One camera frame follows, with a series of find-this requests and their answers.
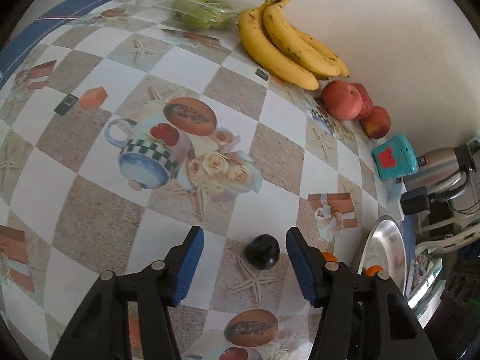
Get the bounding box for bottom yellow banana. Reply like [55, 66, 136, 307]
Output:
[238, 0, 320, 91]

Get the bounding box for middle red apple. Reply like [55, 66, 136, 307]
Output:
[352, 83, 374, 120]

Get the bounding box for black power cable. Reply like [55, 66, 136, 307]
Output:
[427, 190, 480, 215]

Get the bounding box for bag of green fruits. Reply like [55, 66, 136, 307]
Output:
[135, 0, 247, 32]

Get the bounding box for middle yellow banana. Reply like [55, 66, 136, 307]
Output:
[263, 0, 349, 78]

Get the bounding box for yellow banana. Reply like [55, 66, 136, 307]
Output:
[263, 0, 349, 78]
[238, 0, 320, 91]
[295, 28, 348, 77]

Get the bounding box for left pale red apple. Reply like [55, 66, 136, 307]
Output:
[321, 80, 363, 120]

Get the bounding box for right red apple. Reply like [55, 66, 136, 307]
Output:
[360, 106, 391, 139]

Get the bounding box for teal plastic container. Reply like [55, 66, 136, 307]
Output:
[372, 134, 418, 180]

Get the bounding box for orange mandarin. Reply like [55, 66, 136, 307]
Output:
[364, 265, 383, 277]
[321, 252, 338, 263]

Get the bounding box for large steel bowl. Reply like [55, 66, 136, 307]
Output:
[355, 215, 408, 293]

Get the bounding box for white plastic chair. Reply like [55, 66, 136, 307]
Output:
[405, 215, 479, 328]

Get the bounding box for steel thermos kettle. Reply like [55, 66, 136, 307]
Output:
[403, 145, 479, 200]

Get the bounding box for dark plum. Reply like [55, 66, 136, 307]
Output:
[244, 234, 280, 271]

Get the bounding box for patterned vinyl tablecloth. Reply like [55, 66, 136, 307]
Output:
[1, 0, 387, 359]

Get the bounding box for top yellow banana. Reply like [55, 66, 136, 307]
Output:
[295, 28, 348, 77]

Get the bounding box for black power adapter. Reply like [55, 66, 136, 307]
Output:
[400, 186, 431, 215]

